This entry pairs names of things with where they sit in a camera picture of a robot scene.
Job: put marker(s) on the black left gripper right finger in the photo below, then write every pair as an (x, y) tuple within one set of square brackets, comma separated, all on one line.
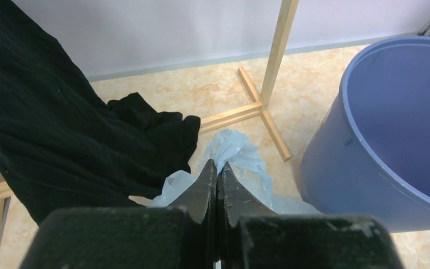
[(250, 235)]

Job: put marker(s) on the black printed t-shirt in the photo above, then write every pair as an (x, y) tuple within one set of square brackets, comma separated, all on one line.
[(61, 146)]

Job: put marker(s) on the wooden clothes rack frame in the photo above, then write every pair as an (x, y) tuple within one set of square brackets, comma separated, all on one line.
[(260, 100)]

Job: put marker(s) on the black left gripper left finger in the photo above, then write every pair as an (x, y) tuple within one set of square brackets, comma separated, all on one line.
[(181, 235)]

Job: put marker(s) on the light blue plastic trash bag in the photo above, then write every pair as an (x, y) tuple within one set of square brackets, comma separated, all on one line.
[(233, 147)]

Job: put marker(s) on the blue plastic trash bin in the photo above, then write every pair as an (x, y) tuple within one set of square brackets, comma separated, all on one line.
[(371, 152)]

